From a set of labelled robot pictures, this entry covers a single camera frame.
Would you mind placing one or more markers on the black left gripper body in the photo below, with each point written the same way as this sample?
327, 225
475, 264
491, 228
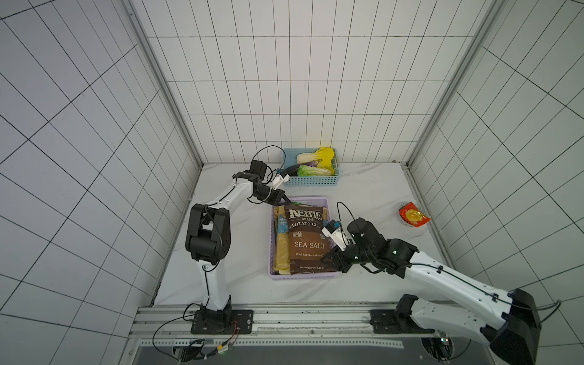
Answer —
268, 194

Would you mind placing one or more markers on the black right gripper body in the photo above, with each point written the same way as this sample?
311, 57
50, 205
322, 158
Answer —
341, 258

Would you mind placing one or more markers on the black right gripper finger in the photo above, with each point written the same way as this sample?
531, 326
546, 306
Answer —
343, 266
334, 258

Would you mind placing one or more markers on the brown Kettle chips bag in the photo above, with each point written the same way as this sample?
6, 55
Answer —
307, 243

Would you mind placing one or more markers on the blue kettle cooked chips bag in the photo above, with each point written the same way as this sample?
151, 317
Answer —
282, 256

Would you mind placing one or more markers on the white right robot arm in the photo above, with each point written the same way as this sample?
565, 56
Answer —
507, 322

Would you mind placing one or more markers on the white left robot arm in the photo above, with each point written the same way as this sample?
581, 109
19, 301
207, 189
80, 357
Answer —
208, 240

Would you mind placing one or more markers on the purple perforated basket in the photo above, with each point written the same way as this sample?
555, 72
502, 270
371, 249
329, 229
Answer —
312, 200

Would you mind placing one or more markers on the light blue perforated basket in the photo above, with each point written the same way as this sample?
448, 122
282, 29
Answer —
291, 159

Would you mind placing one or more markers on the toy eggplant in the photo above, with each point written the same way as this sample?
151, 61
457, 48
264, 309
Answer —
292, 170

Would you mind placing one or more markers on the green toy napa cabbage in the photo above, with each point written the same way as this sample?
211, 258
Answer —
307, 171

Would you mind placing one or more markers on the white toy cabbage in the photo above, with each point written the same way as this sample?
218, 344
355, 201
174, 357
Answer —
308, 158

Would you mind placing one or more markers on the red snack packet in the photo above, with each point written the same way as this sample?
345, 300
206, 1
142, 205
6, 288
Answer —
416, 217

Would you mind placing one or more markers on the yellow toy cabbage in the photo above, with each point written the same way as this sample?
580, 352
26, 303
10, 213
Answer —
324, 157

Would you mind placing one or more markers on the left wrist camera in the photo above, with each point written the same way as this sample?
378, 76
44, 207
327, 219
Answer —
280, 179

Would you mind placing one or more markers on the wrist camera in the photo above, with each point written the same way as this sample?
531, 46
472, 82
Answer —
333, 231
280, 179

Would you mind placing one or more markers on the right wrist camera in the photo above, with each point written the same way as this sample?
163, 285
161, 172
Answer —
333, 231

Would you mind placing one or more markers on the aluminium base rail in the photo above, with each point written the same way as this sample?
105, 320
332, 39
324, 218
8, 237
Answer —
369, 324

